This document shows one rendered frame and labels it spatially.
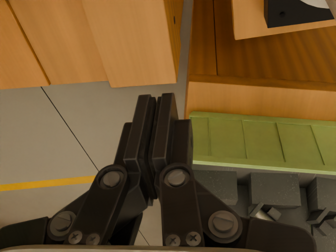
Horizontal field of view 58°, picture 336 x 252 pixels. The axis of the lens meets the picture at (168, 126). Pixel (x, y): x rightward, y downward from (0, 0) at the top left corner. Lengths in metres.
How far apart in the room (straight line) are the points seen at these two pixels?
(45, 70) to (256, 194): 0.62
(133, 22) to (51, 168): 2.13
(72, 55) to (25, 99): 1.48
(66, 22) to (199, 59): 0.37
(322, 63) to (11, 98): 1.77
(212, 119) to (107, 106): 1.22
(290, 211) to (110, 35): 0.69
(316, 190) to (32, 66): 0.78
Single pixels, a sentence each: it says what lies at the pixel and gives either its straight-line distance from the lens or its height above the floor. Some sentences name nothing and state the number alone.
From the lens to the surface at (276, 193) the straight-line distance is 0.91.
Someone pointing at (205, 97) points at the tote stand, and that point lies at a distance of 0.77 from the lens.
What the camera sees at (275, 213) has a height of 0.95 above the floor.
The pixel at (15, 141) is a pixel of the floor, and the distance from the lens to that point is 2.47.
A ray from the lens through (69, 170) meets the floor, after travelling 2.55.
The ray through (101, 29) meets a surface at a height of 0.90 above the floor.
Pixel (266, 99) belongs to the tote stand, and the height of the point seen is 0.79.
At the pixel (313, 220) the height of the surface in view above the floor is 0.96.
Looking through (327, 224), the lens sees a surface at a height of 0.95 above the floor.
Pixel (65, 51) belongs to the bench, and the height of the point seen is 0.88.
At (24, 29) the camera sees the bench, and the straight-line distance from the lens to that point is 0.66.
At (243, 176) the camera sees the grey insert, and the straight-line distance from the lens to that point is 0.92.
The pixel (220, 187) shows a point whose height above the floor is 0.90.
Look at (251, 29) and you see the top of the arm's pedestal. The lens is 0.61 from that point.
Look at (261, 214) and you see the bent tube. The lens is 0.89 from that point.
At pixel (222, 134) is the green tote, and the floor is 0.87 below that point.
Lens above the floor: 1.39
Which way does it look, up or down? 45 degrees down
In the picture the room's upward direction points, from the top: 173 degrees counter-clockwise
